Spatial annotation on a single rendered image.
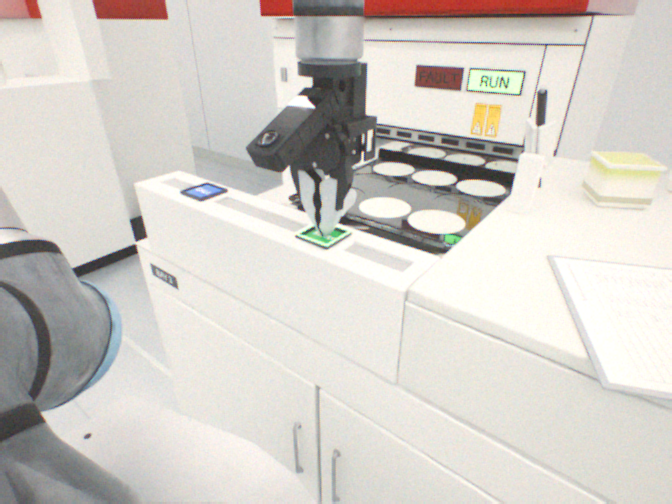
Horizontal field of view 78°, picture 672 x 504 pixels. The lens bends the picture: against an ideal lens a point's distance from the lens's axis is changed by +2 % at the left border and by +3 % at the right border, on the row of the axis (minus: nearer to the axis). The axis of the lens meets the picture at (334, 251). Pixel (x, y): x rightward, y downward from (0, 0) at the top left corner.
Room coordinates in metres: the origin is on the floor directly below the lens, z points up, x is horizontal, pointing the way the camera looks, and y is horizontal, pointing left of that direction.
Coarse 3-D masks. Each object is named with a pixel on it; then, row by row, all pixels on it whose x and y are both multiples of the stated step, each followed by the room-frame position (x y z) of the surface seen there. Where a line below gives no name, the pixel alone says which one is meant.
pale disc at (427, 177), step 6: (414, 174) 0.93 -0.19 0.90; (420, 174) 0.93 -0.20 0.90; (426, 174) 0.93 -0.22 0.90; (432, 174) 0.93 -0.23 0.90; (438, 174) 0.93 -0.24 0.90; (444, 174) 0.93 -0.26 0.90; (450, 174) 0.93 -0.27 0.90; (420, 180) 0.89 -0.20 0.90; (426, 180) 0.89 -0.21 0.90; (432, 180) 0.89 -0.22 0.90; (438, 180) 0.88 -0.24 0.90; (444, 180) 0.88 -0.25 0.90; (450, 180) 0.88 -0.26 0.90
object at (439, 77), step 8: (416, 72) 1.05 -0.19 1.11; (424, 72) 1.04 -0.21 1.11; (432, 72) 1.03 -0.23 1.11; (440, 72) 1.02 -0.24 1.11; (448, 72) 1.01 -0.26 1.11; (456, 72) 0.99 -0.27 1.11; (416, 80) 1.05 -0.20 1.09; (424, 80) 1.04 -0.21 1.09; (432, 80) 1.03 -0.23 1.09; (440, 80) 1.02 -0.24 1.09; (448, 80) 1.00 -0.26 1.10; (456, 80) 0.99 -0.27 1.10
